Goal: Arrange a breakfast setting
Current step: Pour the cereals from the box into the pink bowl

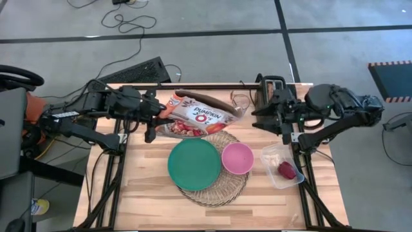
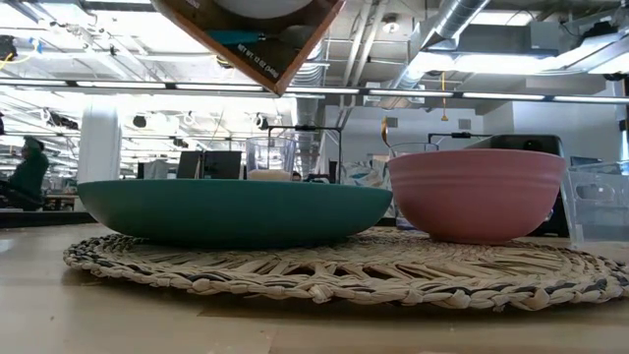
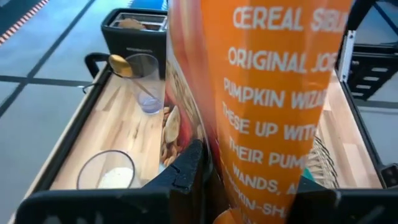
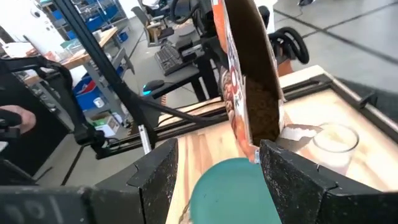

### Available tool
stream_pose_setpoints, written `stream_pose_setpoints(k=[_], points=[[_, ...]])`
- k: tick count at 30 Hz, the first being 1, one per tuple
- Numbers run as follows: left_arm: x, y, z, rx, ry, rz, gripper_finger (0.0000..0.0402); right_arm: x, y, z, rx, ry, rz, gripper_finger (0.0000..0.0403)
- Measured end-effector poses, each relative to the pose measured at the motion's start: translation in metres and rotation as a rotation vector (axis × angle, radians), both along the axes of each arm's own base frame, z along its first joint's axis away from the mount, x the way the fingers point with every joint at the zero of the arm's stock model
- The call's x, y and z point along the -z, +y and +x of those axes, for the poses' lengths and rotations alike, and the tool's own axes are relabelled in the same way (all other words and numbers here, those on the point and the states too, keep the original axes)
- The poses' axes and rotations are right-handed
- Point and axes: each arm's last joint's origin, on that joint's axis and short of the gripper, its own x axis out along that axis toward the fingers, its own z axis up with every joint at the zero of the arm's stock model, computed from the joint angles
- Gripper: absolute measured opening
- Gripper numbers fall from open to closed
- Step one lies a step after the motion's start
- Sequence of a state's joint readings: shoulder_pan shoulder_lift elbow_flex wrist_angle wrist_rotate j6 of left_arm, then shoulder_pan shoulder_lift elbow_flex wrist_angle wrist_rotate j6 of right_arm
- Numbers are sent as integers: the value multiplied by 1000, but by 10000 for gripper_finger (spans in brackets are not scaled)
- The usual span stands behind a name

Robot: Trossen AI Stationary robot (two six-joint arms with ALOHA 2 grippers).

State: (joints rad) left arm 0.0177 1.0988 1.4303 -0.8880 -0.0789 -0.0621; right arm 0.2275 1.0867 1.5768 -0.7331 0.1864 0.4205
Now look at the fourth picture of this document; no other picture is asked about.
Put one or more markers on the black computer mouse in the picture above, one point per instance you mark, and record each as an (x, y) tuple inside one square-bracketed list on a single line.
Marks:
[(154, 85)]

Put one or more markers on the glass of milk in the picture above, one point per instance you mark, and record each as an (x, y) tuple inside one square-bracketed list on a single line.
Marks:
[(334, 149)]

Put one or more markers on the black aluminium rig frame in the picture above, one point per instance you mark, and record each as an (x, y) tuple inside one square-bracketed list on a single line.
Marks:
[(93, 49)]

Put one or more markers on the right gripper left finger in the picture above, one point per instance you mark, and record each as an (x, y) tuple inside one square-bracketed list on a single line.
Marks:
[(149, 193)]

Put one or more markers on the blue storage bin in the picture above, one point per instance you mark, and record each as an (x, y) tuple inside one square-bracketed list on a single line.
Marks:
[(85, 98)]

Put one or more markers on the small cardboard box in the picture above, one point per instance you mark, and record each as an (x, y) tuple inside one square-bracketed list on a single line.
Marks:
[(107, 124)]

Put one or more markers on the orange pumpkin cereal box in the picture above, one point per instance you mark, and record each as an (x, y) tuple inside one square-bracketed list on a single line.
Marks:
[(255, 62)]

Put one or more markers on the wooden workbench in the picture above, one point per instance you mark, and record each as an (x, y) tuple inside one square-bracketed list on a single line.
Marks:
[(109, 34)]

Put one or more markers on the teal plate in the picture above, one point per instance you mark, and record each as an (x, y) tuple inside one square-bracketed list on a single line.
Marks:
[(230, 193)]

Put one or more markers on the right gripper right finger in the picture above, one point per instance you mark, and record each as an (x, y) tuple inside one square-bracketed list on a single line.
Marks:
[(311, 199)]

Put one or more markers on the person's hand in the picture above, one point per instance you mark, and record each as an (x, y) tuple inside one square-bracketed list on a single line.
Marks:
[(23, 118)]

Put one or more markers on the dark computer desk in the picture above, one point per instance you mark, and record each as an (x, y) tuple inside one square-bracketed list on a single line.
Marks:
[(183, 77)]

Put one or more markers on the black keyboard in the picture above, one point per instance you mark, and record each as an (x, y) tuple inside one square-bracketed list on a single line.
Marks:
[(169, 59)]

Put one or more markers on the grey office chair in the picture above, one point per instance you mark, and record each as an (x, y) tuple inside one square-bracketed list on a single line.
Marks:
[(141, 18)]

